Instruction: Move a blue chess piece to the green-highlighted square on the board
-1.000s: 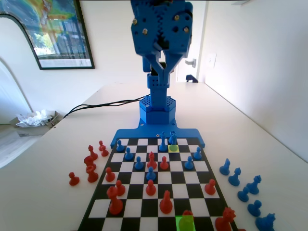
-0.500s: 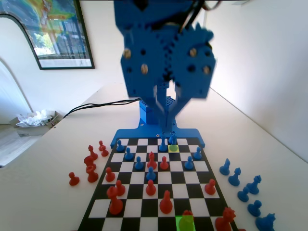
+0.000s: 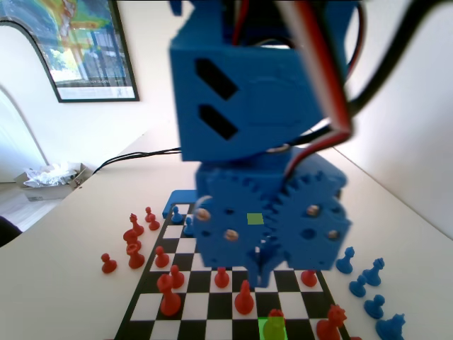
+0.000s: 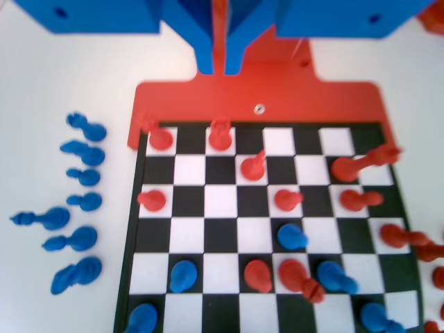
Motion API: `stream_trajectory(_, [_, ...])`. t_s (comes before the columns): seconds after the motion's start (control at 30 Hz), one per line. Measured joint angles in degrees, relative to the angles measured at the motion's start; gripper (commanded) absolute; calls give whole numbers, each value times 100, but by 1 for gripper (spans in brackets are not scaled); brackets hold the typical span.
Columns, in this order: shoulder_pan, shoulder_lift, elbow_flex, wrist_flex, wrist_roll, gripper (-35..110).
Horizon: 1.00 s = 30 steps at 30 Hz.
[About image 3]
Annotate red rook chess piece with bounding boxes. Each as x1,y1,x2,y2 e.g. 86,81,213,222
125,240,145,270
260,307,287,340

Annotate red king chess piece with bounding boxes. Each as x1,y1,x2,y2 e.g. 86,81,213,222
156,274,183,317

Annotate black and white chessboard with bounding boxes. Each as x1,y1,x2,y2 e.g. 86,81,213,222
115,203,351,340

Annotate crumpled clear plastic bags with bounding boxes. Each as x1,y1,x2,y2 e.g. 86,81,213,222
23,161,81,188

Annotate cardboard box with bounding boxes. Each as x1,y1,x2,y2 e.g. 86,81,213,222
13,161,95,203

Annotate black framed map poster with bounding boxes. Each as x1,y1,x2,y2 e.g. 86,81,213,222
0,0,140,104

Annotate blue base plate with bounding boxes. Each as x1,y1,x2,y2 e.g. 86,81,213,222
161,189,198,220

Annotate thin black cable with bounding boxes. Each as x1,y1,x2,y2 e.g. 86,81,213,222
92,147,183,175

